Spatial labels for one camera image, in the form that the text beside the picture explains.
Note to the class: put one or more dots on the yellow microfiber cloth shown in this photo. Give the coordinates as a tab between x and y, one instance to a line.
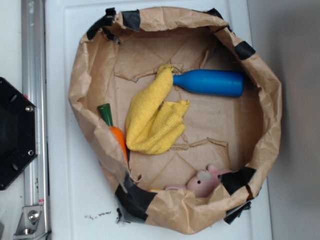
152	124

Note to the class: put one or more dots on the brown paper bag basket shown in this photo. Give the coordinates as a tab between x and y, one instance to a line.
119	56

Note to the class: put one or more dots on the orange toy carrot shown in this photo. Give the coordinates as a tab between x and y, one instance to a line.
106	114

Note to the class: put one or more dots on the pink plush bunny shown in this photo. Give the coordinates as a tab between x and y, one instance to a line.
203	183

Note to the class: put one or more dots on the blue plastic bottle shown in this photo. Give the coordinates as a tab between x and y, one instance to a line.
211	82

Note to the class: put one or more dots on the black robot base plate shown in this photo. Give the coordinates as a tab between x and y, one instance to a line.
18	145

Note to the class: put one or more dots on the aluminium extrusion rail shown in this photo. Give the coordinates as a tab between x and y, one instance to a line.
36	175

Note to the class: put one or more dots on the metal corner bracket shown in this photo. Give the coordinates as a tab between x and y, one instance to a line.
31	224

